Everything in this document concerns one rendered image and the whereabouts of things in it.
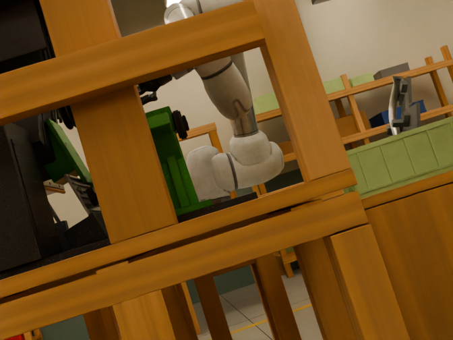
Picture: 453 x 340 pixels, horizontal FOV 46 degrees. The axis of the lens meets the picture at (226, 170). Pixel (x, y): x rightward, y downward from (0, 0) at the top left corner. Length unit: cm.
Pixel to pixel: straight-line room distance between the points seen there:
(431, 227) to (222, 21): 107
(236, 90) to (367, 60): 654
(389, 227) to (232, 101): 70
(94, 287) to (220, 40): 57
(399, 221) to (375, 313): 75
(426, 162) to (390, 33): 644
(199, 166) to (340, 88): 516
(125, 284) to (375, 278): 51
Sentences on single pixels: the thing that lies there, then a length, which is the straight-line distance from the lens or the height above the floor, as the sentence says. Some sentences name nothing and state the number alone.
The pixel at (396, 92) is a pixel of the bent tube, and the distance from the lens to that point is 224.
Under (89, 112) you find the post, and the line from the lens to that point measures 118.
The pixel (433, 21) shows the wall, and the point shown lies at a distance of 865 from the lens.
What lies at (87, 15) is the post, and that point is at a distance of 124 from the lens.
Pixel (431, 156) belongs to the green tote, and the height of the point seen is 85.
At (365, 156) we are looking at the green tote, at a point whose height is 92.
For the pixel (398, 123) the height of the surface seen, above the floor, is 101.
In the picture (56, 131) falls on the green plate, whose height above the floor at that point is 123.
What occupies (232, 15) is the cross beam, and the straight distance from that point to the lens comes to 115.
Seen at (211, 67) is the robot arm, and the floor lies 127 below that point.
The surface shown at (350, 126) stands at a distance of 709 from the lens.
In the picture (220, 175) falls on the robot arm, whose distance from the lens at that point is 209.
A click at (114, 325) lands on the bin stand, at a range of 217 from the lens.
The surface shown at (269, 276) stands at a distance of 202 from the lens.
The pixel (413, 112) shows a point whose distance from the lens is 201.
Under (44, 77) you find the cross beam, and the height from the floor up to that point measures 124.
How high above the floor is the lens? 85
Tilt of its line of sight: 5 degrees up
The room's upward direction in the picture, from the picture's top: 18 degrees counter-clockwise
